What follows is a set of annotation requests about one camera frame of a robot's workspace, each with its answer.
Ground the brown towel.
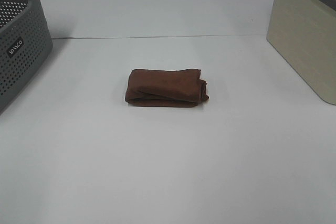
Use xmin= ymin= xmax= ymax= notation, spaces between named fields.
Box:
xmin=125 ymin=69 xmax=209 ymax=108

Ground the beige storage box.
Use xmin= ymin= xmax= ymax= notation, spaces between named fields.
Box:
xmin=267 ymin=0 xmax=335 ymax=105

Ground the grey perforated plastic basket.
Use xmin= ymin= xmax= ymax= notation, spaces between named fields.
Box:
xmin=1 ymin=0 xmax=53 ymax=110

